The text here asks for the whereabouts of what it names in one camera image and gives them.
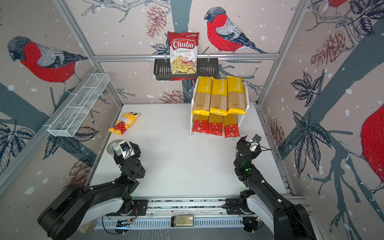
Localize yellow plush toy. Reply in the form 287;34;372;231
109;112;139;135

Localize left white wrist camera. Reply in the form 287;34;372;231
121;141;130;151

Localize Chuba cassava chips bag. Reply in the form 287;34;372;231
168;32;199;75

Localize red pasta bag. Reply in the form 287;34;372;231
192;114;209;134
223;114;240;138
208;114;223;137

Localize white wire mesh basket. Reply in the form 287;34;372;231
48;73;110;137

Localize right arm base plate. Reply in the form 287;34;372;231
222;199;250;215

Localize wooden two-tier shelf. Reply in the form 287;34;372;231
189;78;250;136

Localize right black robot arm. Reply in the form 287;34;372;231
234;135;316;240

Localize black wire hanging basket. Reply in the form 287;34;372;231
153;57;220;81

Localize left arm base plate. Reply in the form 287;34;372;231
113;200;148;217

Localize yellow pasta bag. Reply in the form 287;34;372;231
210;79;228;116
228;76;246;115
192;77;214;116

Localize clear tape roll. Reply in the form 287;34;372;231
107;140;125;156

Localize glass jar brown contents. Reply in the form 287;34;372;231
78;221;97;235

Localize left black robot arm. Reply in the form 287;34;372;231
38;141;146;240

